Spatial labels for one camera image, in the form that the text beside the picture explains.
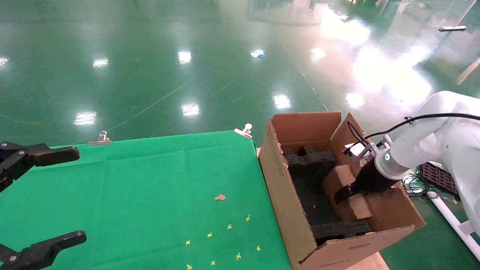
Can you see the small brown cardboard box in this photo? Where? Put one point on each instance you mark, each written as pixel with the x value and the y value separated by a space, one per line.
pixel 352 212

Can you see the white flat floor bar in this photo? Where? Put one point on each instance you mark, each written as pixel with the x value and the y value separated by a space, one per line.
pixel 452 28

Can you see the brown cardboard scrap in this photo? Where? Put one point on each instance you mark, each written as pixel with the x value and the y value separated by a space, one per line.
pixel 220 197

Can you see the white metal stand pole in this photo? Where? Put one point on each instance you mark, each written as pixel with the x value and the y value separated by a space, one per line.
pixel 450 218

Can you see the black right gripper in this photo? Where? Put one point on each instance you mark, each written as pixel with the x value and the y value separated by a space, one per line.
pixel 375 178

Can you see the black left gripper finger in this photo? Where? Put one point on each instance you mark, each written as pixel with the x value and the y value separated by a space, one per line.
pixel 48 247
pixel 56 154

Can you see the silver binder clip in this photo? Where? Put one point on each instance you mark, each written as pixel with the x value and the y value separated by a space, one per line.
pixel 101 141
pixel 245 130

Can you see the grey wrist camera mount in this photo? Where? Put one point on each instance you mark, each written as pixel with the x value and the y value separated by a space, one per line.
pixel 356 149

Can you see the black foam insert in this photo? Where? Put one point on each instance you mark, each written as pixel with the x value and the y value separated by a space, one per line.
pixel 311 165

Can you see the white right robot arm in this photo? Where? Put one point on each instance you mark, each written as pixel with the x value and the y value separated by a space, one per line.
pixel 442 138

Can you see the large open cardboard carton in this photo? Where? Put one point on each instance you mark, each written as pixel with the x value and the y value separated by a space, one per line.
pixel 292 210

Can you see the green table cloth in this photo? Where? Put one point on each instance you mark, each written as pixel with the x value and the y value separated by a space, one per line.
pixel 131 195

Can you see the black perforated plastic tray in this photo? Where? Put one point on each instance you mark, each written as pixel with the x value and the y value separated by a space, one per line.
pixel 438 176

